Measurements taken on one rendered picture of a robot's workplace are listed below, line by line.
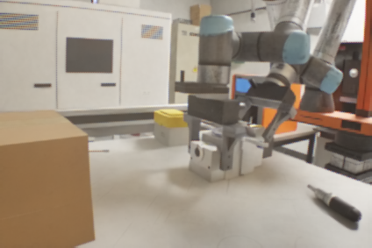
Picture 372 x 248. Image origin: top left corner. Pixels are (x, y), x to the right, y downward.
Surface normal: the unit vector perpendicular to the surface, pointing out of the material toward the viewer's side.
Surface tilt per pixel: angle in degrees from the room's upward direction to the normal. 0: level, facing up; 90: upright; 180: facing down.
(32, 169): 90
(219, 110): 90
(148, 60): 90
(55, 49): 90
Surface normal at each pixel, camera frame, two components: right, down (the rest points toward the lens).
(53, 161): 0.64, 0.15
